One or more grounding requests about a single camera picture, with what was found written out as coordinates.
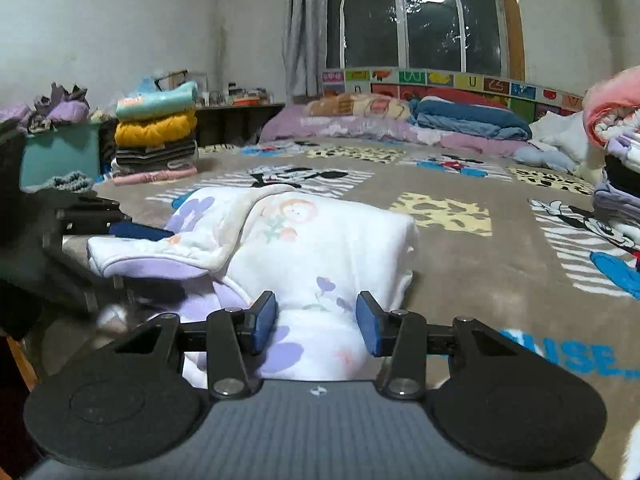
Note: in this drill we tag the teal storage box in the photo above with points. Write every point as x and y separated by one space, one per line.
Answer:
60 155

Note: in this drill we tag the brown cartoon printed blanket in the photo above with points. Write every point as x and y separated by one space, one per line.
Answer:
475 270

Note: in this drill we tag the lavender folded garment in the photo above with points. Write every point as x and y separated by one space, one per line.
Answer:
617 205

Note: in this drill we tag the blue folded quilt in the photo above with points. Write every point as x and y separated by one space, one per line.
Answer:
465 117

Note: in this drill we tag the purple floral bed sheet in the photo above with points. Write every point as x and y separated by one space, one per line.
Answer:
290 127

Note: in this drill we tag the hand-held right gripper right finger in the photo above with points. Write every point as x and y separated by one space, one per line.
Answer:
368 327

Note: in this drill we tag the light blue soft cloth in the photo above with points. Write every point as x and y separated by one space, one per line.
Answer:
545 157

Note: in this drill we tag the grey knitted cloth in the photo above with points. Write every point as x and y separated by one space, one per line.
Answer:
70 181

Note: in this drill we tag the grey curtain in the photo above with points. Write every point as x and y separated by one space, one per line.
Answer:
305 25

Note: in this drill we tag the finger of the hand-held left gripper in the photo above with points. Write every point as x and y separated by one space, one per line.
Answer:
142 232

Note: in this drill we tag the pink folded garment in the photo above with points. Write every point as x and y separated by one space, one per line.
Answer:
150 177

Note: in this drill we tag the window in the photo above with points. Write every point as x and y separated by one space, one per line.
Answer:
435 25

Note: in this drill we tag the pile of loose clothes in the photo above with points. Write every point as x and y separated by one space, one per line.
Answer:
65 110

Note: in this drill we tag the colourful picture headboard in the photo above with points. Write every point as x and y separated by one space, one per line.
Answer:
450 80

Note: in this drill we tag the white tubular frame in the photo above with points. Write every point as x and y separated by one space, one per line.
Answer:
343 25

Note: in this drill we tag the wooden window trim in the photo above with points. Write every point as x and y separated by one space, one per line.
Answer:
512 25

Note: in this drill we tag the dark wooden desk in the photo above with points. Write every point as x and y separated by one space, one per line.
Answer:
240 125

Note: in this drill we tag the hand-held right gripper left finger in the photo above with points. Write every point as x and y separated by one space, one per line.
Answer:
265 322

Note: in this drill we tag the yellow folded knit sweater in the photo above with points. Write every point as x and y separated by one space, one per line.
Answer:
155 130

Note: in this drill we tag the white floral pajama top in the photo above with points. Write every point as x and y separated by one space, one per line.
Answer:
320 250

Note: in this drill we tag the black striped folded garment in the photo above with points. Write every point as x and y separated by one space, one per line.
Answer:
155 155

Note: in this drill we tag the pink folded quilt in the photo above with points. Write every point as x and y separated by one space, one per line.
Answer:
610 100

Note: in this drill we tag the assorted small bottles and boxes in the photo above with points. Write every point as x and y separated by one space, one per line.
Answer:
240 95

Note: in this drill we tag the framed picture stand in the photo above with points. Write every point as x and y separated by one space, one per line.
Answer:
172 79

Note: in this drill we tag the white crumpled cloth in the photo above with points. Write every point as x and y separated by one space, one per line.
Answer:
560 132

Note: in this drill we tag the orange cartoon pillow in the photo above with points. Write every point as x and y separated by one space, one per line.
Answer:
360 106

